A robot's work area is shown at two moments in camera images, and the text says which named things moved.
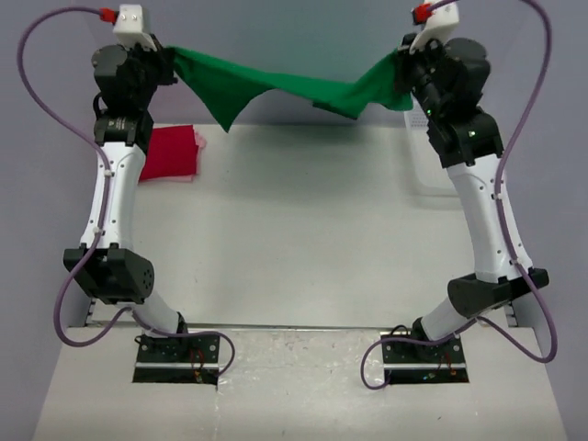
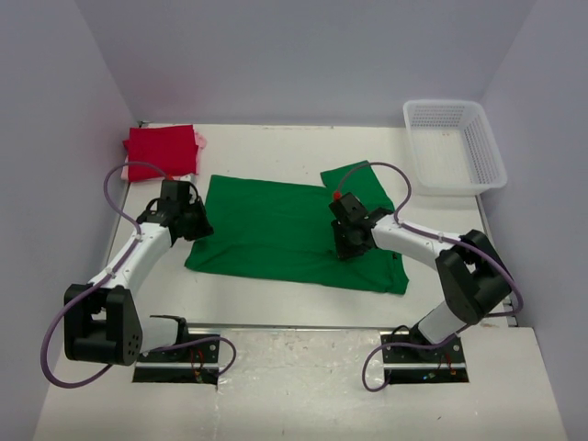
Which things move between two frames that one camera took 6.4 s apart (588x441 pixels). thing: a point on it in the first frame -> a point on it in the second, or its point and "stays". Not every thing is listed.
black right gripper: (432, 48) -> (344, 252)
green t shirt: (230, 84) -> (283, 234)
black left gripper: (163, 58) -> (204, 229)
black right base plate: (408, 363) stays
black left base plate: (177, 359) stays
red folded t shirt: (171, 152) stays
